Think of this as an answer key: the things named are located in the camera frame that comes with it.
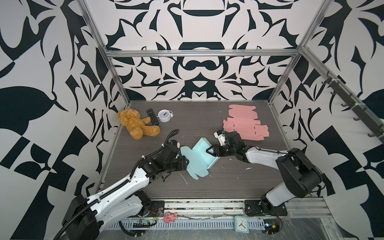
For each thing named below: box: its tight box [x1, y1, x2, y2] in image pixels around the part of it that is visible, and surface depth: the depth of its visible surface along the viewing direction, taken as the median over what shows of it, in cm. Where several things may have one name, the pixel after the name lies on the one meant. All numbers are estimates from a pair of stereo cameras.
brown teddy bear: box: [117, 108, 161, 140], surface depth 98 cm
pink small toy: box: [163, 211, 178, 224], surface depth 71 cm
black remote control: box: [146, 108, 160, 126], surface depth 110 cm
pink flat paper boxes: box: [223, 104, 269, 141], surface depth 110 cm
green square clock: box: [234, 215, 250, 234], surface depth 70 cm
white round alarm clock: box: [156, 109, 174, 123], surface depth 110 cm
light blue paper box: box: [180, 137, 221, 180], surface depth 92 cm
